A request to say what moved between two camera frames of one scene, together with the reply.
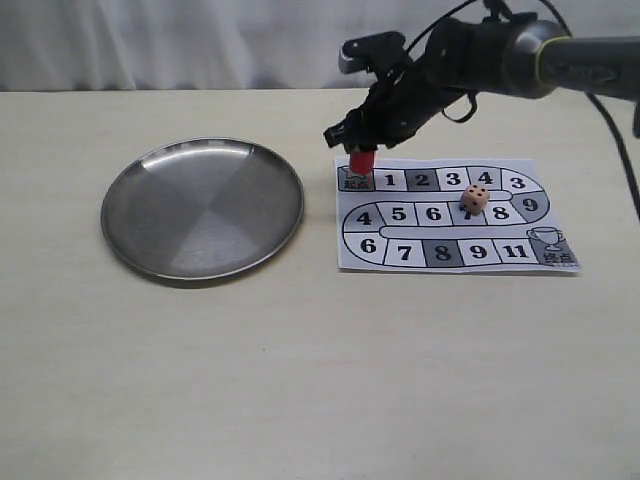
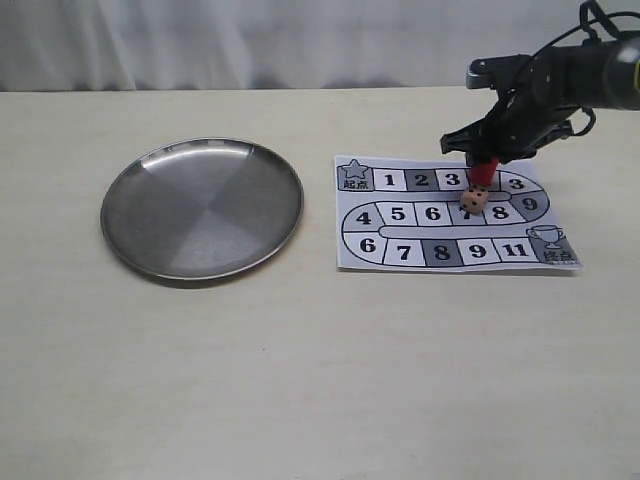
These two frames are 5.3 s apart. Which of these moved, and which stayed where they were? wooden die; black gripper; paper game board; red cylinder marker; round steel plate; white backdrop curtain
Moved: red cylinder marker; black gripper
Stayed: paper game board; wooden die; white backdrop curtain; round steel plate
